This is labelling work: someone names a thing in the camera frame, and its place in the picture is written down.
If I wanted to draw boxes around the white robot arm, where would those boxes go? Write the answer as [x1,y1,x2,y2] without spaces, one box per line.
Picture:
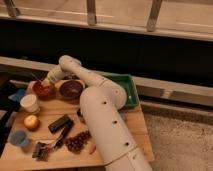
[42,55,153,171]

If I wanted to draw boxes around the purple bowl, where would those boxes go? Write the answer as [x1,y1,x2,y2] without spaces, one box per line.
[59,80,83,99]

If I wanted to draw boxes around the white cup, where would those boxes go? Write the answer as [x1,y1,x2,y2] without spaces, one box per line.
[20,94,40,113]

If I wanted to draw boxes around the blue cloth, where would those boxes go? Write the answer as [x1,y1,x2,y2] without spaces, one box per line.
[9,89,25,102]

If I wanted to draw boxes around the yellow apple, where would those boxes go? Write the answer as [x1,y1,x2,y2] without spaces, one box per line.
[24,115,40,130]

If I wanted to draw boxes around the black rectangular block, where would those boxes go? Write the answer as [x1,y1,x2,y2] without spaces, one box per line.
[48,115,72,133]

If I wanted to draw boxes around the blue cup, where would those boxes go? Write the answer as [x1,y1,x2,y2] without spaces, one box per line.
[10,130,30,148]

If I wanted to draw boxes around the dark red grapes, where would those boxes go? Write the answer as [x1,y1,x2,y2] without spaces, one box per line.
[64,131,91,153]

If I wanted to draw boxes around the black brush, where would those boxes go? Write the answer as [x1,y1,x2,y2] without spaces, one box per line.
[32,121,74,160]

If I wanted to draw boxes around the metal window railing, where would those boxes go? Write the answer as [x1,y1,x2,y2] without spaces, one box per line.
[0,0,213,42]

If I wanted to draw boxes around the green tray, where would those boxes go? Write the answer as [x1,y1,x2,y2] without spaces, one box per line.
[105,73,140,110]

